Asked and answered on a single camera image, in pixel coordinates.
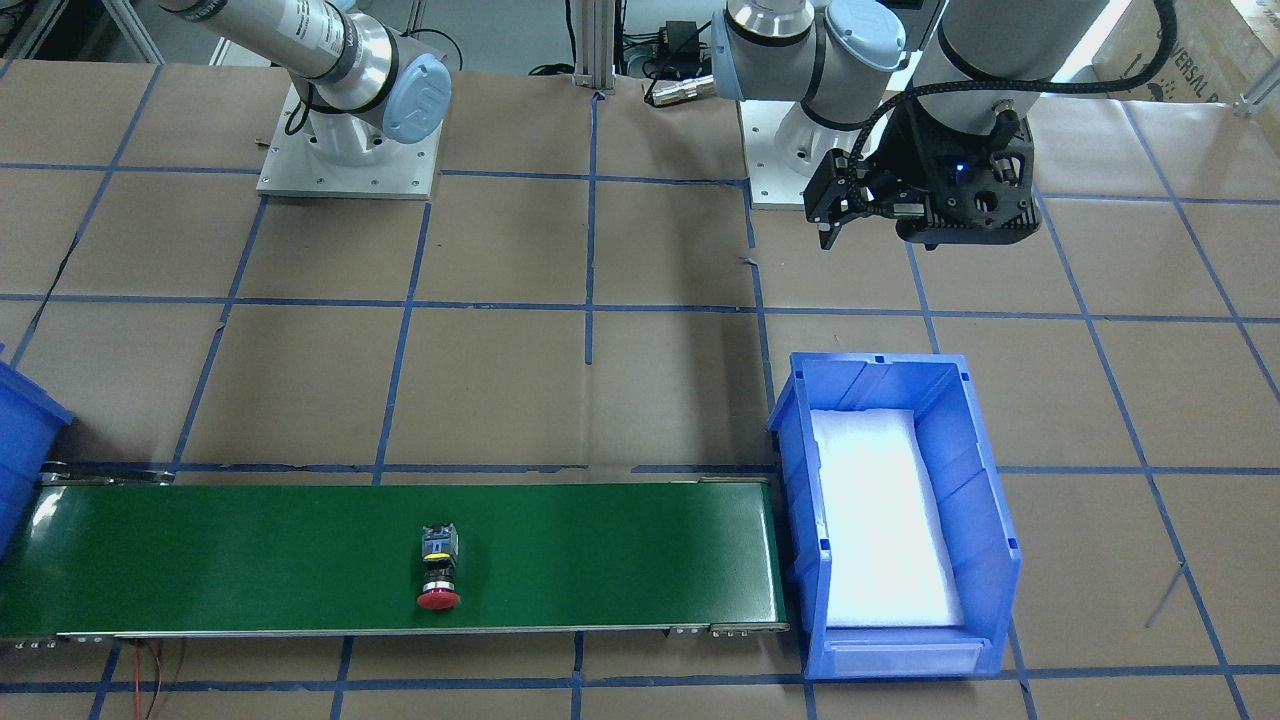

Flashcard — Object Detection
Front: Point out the black gripper empty-bin side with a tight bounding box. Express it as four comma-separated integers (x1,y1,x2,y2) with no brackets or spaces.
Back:
803,97,1038,251

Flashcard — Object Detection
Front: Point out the red push button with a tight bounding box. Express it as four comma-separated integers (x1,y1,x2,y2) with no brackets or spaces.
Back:
417,523,460,611

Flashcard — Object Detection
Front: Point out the robot arm near source bin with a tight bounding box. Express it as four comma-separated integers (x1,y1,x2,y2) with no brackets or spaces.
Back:
159,1,452,143

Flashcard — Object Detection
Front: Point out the robot arm near empty bin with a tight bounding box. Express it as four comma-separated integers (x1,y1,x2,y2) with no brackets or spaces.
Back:
710,1,1180,250

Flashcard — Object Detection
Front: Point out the blue bin with buttons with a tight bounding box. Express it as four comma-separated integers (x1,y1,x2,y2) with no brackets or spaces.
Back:
1,363,74,553

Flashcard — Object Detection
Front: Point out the black power adapter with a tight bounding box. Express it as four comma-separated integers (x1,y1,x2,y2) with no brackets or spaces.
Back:
657,20,701,61

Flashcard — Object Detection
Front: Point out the blue bin with foam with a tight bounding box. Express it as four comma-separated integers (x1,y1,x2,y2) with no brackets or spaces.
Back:
769,352,1021,682

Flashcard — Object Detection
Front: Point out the white foam pad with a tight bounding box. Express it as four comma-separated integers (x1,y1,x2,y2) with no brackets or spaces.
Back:
810,409,964,628

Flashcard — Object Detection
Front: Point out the green conveyor belt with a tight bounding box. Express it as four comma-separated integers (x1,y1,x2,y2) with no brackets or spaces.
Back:
3,482,788,641

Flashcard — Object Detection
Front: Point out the aluminium frame post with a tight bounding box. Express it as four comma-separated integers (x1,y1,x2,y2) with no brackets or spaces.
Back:
566,1,623,95

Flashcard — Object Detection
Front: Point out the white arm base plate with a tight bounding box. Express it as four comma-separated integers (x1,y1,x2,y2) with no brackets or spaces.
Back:
256,88,443,201

